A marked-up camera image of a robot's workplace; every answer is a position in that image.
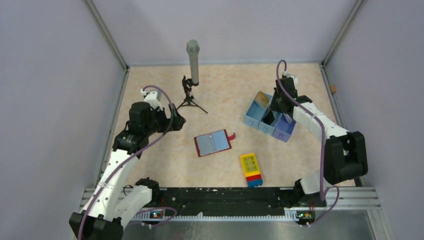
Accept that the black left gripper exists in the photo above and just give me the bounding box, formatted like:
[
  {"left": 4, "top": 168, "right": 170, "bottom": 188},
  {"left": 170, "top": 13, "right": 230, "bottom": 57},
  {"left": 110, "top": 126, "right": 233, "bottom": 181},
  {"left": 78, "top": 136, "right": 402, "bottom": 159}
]
[{"left": 144, "top": 103, "right": 185, "bottom": 136}]

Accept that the yellow red blue toy block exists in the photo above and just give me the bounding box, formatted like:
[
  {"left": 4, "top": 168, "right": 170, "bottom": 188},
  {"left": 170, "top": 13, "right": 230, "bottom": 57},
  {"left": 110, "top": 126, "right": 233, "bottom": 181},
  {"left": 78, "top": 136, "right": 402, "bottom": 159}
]
[{"left": 240, "top": 153, "right": 263, "bottom": 188}]

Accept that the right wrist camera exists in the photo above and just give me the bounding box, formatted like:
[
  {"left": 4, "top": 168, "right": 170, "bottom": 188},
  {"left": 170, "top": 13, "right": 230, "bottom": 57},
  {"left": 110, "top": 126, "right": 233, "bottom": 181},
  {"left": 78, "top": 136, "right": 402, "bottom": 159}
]
[{"left": 282, "top": 72, "right": 298, "bottom": 81}]

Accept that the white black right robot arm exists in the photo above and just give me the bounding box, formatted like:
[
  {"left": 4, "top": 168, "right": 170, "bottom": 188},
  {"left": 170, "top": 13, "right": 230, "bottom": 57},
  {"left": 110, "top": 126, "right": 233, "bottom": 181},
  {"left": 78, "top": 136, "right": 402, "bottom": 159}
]
[{"left": 269, "top": 75, "right": 368, "bottom": 206}]

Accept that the blue three-slot card box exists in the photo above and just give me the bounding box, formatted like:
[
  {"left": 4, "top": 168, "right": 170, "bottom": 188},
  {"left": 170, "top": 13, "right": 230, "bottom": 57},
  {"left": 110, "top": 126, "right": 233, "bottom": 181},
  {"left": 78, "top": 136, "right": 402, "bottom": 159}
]
[{"left": 243, "top": 91, "right": 296, "bottom": 143}]

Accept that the black tripod stand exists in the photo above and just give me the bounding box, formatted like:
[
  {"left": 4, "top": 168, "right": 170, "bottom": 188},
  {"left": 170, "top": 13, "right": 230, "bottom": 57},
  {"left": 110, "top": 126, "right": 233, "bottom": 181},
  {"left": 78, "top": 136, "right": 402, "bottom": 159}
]
[{"left": 176, "top": 75, "right": 208, "bottom": 114}]

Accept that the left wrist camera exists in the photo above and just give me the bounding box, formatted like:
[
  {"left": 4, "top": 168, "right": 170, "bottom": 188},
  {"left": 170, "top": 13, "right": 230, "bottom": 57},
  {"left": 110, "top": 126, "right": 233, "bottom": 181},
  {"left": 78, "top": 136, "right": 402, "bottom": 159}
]
[{"left": 140, "top": 90, "right": 163, "bottom": 111}]

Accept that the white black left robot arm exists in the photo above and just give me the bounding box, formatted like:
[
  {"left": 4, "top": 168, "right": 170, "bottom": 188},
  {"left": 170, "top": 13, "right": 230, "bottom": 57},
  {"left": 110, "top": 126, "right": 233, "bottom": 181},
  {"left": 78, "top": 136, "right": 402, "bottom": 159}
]
[{"left": 69, "top": 101, "right": 186, "bottom": 240}]

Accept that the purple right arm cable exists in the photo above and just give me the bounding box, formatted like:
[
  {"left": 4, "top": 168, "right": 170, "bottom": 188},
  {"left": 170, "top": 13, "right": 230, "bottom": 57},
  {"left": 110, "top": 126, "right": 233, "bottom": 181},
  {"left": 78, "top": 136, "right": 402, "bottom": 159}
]
[{"left": 276, "top": 59, "right": 341, "bottom": 228}]

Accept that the red leather card holder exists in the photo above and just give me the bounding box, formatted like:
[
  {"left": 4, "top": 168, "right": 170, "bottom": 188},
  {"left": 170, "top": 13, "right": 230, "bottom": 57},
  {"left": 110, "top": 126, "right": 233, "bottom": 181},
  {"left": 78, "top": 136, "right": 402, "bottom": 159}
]
[{"left": 194, "top": 129, "right": 236, "bottom": 158}]

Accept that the grey microphone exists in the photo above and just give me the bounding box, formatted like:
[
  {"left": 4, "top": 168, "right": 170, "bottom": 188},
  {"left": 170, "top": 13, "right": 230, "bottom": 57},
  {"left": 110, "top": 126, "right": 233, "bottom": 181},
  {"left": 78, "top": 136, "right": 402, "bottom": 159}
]
[{"left": 186, "top": 39, "right": 200, "bottom": 86}]

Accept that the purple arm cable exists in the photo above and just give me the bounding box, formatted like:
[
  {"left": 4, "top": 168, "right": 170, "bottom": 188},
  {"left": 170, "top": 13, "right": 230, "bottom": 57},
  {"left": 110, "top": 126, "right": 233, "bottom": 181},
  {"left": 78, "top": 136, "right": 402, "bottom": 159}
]
[
  {"left": 276, "top": 59, "right": 341, "bottom": 228},
  {"left": 76, "top": 85, "right": 178, "bottom": 240}
]

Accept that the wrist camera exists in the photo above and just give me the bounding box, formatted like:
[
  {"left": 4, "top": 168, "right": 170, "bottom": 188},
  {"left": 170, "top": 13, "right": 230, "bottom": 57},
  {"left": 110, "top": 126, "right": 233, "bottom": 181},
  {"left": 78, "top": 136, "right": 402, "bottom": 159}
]
[
  {"left": 282, "top": 72, "right": 298, "bottom": 81},
  {"left": 140, "top": 90, "right": 163, "bottom": 111}
]

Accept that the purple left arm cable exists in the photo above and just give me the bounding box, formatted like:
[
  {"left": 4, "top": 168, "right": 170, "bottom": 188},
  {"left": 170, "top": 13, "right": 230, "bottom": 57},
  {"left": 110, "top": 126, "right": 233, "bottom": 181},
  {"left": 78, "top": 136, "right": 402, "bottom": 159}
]
[{"left": 76, "top": 85, "right": 178, "bottom": 240}]

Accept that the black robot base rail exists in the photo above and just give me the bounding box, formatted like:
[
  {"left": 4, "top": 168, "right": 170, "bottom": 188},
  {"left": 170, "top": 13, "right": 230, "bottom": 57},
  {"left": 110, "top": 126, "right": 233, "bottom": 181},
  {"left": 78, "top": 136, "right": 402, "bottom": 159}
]
[{"left": 147, "top": 187, "right": 327, "bottom": 217}]

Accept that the small tan object on rail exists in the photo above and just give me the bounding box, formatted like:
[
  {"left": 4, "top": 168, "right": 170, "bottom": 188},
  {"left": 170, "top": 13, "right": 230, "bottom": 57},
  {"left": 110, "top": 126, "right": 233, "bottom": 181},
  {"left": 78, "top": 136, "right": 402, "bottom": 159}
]
[{"left": 329, "top": 84, "right": 337, "bottom": 94}]

